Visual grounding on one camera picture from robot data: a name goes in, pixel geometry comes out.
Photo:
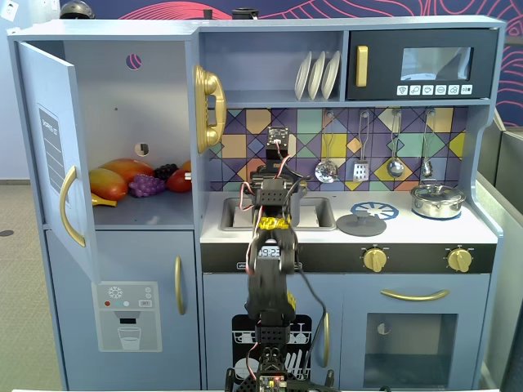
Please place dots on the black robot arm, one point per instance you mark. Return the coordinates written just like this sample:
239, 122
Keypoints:
269, 286

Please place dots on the black toy microwave door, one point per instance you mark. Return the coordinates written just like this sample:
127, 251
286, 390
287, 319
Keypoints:
384, 61

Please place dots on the blue dishwasher door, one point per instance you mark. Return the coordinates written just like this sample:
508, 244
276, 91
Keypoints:
220, 302

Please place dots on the blue shopping list cabinet door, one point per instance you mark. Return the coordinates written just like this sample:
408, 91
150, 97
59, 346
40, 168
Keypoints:
45, 122

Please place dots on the red toy apple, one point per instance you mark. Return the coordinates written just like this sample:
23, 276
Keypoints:
177, 181

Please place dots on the steel pot with lid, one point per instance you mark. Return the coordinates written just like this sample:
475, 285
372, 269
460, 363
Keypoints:
437, 202

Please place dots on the white wall outlet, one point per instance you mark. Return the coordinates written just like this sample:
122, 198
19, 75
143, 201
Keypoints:
9, 10

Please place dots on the blue fridge door with dispenser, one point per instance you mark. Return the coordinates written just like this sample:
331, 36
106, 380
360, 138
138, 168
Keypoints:
122, 253

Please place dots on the small camera circuit board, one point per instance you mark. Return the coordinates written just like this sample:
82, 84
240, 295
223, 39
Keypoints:
278, 133

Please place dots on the blue oven door with window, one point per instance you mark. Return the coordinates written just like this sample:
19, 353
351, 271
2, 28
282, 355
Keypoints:
412, 339

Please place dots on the hanging silver whisk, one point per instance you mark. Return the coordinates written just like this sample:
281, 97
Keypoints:
427, 167

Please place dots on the small black cylinder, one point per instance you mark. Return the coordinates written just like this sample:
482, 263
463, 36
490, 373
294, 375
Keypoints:
207, 12

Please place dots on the purple toy grapes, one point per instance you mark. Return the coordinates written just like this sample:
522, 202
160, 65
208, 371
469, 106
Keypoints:
147, 185

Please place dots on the yellow toy banana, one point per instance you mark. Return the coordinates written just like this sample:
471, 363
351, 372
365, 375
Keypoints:
102, 201

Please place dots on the blue toy kitchen unit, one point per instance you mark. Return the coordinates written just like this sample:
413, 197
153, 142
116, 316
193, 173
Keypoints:
135, 102

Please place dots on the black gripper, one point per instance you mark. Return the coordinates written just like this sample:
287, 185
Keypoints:
274, 155

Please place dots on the black round object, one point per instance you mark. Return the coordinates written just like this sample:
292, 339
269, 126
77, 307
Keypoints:
245, 13

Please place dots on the steel ladle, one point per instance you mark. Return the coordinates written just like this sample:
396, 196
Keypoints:
394, 167

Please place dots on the gray round lid with knob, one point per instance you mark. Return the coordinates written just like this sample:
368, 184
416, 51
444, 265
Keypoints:
361, 224

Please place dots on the yellow orange toy mango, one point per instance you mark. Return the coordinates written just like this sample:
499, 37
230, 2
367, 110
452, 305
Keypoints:
107, 183

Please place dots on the dark toy grapes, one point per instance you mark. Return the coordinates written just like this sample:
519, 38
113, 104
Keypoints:
165, 170

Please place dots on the gold stove knob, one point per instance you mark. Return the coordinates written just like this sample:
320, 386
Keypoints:
459, 260
376, 259

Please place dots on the dark helmet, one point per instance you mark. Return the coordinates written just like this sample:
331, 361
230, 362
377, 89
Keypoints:
76, 9

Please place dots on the large red orange toy mango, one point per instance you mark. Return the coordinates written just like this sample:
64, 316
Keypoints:
130, 168

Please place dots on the gray toy sink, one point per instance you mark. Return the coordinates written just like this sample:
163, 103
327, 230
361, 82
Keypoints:
318, 212

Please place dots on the white toy plate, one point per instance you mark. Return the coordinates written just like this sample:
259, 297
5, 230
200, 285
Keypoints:
303, 75
331, 75
316, 75

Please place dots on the orange toy fruit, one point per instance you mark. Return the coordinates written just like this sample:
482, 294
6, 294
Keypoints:
187, 165

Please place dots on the gold toy telephone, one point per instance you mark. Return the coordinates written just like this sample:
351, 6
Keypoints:
210, 106

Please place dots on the steel skimmer spoon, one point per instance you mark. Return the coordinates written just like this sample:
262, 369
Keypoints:
326, 171

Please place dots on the steel slotted spatula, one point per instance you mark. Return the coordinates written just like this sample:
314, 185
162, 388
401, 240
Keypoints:
361, 170

